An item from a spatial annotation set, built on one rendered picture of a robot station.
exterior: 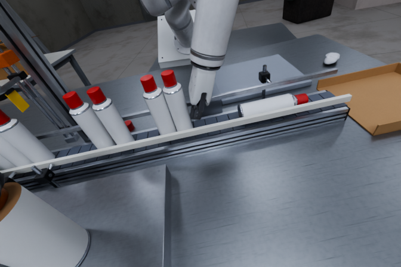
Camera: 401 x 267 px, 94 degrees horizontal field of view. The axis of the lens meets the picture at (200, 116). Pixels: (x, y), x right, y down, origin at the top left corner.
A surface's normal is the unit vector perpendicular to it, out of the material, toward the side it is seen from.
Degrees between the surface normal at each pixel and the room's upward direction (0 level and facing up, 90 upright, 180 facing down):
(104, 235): 0
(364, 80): 0
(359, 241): 0
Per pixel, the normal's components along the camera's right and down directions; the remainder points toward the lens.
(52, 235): 0.98, -0.09
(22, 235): 0.88, 0.16
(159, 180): -0.18, -0.76
